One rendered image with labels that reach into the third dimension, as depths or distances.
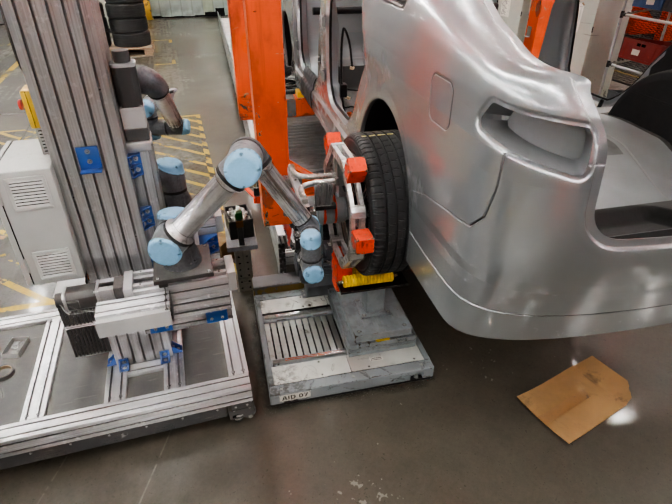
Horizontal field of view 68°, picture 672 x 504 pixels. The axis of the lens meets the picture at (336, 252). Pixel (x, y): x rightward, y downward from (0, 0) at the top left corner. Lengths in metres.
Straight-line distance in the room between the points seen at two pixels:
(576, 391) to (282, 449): 1.46
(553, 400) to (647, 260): 1.25
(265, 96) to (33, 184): 1.12
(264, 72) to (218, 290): 1.08
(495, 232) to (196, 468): 1.59
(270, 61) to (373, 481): 1.93
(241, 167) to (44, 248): 0.89
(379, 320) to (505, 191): 1.36
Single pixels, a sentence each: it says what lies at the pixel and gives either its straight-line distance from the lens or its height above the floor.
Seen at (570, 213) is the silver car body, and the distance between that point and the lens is 1.47.
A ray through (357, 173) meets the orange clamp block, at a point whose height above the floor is 1.11.
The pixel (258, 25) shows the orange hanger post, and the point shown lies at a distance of 2.52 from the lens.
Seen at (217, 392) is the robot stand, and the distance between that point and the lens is 2.33.
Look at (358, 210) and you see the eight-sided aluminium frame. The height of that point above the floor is 0.97.
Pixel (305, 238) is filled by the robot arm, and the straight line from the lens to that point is 1.79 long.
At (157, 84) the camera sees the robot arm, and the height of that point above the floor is 1.39.
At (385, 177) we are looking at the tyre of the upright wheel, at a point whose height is 1.09.
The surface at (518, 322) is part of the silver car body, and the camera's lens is 1.73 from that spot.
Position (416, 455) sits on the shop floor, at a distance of 2.39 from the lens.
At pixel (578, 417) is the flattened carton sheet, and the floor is 0.01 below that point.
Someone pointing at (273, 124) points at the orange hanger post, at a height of 1.10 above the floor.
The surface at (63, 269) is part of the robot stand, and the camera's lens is 2.22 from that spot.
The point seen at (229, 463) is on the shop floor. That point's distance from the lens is 2.38.
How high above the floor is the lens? 1.92
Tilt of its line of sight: 33 degrees down
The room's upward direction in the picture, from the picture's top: straight up
